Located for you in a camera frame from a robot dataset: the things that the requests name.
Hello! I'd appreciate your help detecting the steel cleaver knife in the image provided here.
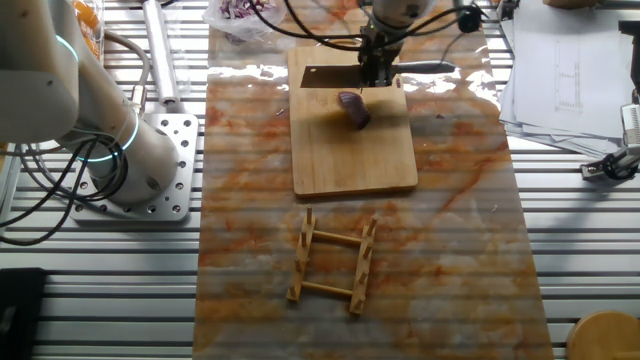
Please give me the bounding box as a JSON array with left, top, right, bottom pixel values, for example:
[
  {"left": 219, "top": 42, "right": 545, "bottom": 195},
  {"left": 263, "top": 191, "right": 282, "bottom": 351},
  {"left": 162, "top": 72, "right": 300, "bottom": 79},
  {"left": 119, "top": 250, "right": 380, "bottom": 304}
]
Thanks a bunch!
[{"left": 299, "top": 59, "right": 457, "bottom": 90}]

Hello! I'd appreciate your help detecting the red onion wedge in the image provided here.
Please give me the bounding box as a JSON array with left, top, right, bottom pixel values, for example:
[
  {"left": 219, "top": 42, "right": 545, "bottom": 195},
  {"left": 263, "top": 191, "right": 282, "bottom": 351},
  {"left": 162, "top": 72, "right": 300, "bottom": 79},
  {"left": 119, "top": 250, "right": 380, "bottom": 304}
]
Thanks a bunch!
[{"left": 337, "top": 90, "right": 372, "bottom": 131}]

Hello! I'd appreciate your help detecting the wooden cutting board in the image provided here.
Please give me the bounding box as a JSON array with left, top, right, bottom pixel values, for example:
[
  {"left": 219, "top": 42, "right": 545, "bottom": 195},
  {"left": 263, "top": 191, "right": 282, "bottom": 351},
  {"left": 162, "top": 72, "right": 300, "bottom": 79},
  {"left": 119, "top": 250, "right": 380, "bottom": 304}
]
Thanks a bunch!
[{"left": 287, "top": 37, "right": 419, "bottom": 197}]

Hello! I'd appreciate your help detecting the white paper stack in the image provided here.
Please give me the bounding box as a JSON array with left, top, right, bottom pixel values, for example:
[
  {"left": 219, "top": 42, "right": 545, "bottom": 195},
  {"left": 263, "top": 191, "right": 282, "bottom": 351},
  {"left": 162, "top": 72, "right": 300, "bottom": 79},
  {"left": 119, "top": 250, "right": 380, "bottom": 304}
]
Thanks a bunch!
[{"left": 498, "top": 0, "right": 639, "bottom": 159}]

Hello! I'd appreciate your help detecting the black cable loop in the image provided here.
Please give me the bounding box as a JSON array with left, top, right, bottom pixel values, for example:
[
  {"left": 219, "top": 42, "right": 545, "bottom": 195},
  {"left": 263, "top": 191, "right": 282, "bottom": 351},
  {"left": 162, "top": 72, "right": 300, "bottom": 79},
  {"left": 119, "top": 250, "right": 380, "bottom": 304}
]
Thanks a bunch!
[{"left": 0, "top": 137, "right": 129, "bottom": 247}]

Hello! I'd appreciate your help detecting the black box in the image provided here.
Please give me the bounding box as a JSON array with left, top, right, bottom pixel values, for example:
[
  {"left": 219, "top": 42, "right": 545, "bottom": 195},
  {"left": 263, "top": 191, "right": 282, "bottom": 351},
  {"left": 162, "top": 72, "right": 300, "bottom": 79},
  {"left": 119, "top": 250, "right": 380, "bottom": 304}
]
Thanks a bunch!
[{"left": 0, "top": 267, "right": 47, "bottom": 360}]

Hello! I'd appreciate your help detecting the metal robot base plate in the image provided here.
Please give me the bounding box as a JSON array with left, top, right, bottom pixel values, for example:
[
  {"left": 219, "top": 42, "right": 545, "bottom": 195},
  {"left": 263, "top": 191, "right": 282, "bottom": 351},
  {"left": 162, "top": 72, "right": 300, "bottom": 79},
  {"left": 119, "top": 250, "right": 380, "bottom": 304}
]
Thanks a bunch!
[{"left": 67, "top": 113, "right": 200, "bottom": 223}]

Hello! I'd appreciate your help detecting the wrist camera on grey bracket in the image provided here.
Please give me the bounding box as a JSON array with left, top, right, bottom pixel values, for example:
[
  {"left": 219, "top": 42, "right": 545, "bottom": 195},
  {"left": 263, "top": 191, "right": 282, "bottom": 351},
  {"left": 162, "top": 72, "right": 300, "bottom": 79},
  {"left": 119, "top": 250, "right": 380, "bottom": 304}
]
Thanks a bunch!
[{"left": 452, "top": 2, "right": 485, "bottom": 35}]

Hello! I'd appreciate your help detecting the wooden mug tree stand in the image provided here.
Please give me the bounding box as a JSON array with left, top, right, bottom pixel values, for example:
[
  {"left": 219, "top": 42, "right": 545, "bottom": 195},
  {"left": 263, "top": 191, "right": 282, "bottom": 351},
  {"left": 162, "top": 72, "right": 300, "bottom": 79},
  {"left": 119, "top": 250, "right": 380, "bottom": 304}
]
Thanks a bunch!
[{"left": 566, "top": 310, "right": 640, "bottom": 360}]

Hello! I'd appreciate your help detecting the orange marble pattern mat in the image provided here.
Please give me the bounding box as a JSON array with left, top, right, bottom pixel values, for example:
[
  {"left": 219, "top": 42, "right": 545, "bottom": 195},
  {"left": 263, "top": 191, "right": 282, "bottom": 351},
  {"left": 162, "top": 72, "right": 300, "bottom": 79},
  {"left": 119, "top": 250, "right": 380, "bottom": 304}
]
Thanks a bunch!
[{"left": 192, "top": 0, "right": 554, "bottom": 360}]

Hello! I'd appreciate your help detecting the clear plastic fruit container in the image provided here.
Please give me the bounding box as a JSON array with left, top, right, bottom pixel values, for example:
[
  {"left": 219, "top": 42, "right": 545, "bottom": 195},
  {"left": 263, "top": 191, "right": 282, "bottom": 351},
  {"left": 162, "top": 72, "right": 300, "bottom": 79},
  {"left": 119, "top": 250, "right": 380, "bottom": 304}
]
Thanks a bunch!
[{"left": 69, "top": 0, "right": 106, "bottom": 61}]

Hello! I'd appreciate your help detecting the metal clamp tool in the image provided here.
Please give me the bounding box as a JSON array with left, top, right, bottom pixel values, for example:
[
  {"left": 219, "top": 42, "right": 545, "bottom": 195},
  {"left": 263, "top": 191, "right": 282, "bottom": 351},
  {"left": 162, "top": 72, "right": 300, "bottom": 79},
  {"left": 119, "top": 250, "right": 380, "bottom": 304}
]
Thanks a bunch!
[{"left": 579, "top": 102, "right": 640, "bottom": 182}]

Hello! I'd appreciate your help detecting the plastic bag of chopped onion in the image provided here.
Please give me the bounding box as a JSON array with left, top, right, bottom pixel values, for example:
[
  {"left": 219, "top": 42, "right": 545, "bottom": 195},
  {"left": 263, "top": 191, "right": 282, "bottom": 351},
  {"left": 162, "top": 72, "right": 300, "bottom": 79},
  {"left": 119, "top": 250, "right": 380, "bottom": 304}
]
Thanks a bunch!
[{"left": 202, "top": 0, "right": 289, "bottom": 44}]

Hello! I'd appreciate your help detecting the wooden peg knife rack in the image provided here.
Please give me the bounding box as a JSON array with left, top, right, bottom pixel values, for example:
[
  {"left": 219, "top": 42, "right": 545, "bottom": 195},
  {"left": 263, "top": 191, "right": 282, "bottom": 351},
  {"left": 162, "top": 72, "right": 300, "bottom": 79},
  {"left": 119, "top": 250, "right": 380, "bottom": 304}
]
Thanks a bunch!
[{"left": 285, "top": 205, "right": 379, "bottom": 316}]

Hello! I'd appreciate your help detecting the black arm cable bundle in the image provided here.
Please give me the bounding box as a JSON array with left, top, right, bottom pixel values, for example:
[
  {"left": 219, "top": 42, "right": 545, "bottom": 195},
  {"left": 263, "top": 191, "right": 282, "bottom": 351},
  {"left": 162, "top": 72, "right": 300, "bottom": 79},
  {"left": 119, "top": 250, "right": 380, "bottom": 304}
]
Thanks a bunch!
[{"left": 248, "top": 0, "right": 481, "bottom": 52}]

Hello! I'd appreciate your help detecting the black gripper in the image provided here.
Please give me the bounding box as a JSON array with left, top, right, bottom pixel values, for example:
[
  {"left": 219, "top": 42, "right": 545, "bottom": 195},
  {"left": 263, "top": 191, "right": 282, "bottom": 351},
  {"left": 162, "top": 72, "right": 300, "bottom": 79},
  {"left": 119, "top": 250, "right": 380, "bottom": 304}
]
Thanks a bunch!
[{"left": 359, "top": 28, "right": 401, "bottom": 89}]

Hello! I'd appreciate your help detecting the grey hose with metal connector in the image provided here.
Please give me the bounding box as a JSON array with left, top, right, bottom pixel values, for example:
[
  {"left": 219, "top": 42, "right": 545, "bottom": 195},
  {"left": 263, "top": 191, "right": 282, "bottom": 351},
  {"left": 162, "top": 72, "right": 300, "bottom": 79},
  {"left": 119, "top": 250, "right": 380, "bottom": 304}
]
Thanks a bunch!
[{"left": 102, "top": 30, "right": 151, "bottom": 116}]

